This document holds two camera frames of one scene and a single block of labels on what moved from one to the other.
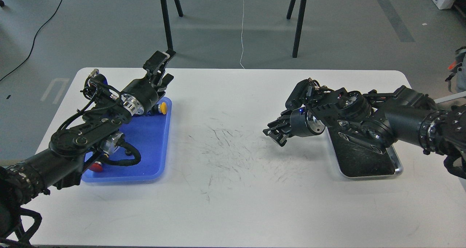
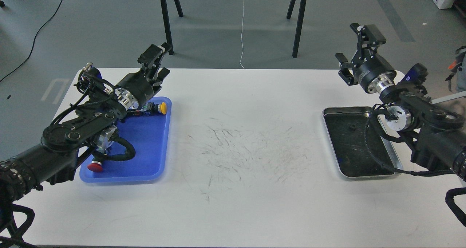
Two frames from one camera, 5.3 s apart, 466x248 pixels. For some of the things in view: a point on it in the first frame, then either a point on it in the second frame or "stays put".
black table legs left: x=171 y=51 stays put
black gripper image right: x=302 y=123 → x=375 y=75
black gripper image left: x=139 y=97 → x=135 y=89
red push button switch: x=97 y=166 stays put
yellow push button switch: x=161 y=108 stays put
